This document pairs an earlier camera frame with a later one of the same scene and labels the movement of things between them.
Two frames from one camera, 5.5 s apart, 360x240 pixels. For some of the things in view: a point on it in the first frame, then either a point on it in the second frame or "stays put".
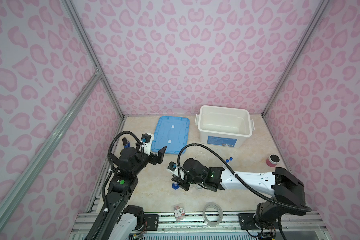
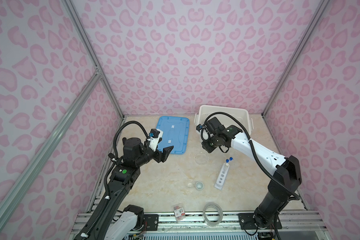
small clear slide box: [179, 213] stays put
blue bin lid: [173, 133] stays put
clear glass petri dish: [201, 157] stays put
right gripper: [184, 185] to [206, 147]
